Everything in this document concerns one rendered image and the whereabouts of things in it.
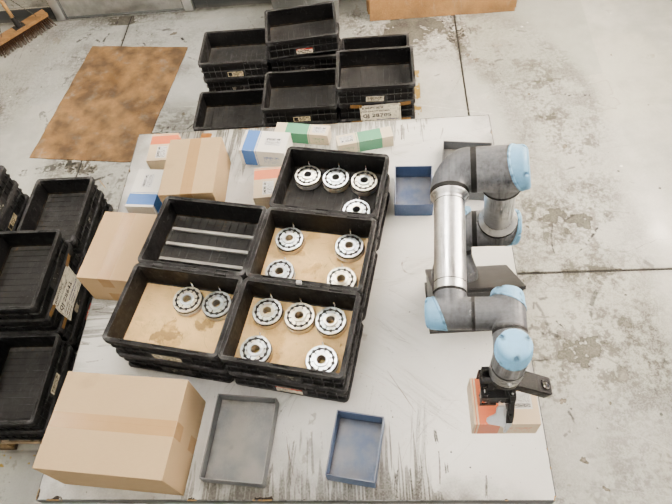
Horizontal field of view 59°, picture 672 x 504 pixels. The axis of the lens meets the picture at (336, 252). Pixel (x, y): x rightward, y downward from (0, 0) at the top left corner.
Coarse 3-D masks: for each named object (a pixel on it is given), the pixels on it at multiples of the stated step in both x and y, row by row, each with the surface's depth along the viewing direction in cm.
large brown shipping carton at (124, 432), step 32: (64, 384) 186; (96, 384) 185; (128, 384) 184; (160, 384) 183; (64, 416) 180; (96, 416) 179; (128, 416) 178; (160, 416) 177; (192, 416) 188; (64, 448) 174; (96, 448) 174; (128, 448) 173; (160, 448) 172; (192, 448) 189; (64, 480) 183; (96, 480) 177; (128, 480) 172; (160, 480) 167
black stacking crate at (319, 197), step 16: (288, 160) 228; (304, 160) 233; (320, 160) 231; (336, 160) 229; (352, 160) 227; (368, 160) 226; (384, 160) 224; (288, 176) 231; (352, 176) 232; (288, 192) 230; (304, 192) 230; (320, 192) 229; (352, 192) 227; (384, 192) 225; (336, 208) 224
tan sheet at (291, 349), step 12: (252, 300) 205; (348, 312) 198; (252, 324) 199; (348, 324) 196; (264, 336) 196; (276, 336) 196; (288, 336) 196; (300, 336) 195; (312, 336) 195; (276, 348) 194; (288, 348) 193; (300, 348) 193; (336, 348) 192; (276, 360) 191; (288, 360) 191; (300, 360) 190; (324, 360) 190; (336, 372) 187
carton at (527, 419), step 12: (468, 384) 154; (468, 396) 155; (516, 396) 148; (528, 396) 147; (480, 408) 147; (492, 408) 147; (516, 408) 146; (528, 408) 146; (480, 420) 145; (516, 420) 144; (528, 420) 144; (540, 420) 144; (480, 432) 150; (492, 432) 150; (516, 432) 149; (528, 432) 149
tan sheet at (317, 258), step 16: (272, 240) 218; (320, 240) 216; (336, 240) 215; (272, 256) 214; (288, 256) 213; (304, 256) 213; (320, 256) 212; (336, 256) 211; (304, 272) 209; (320, 272) 208
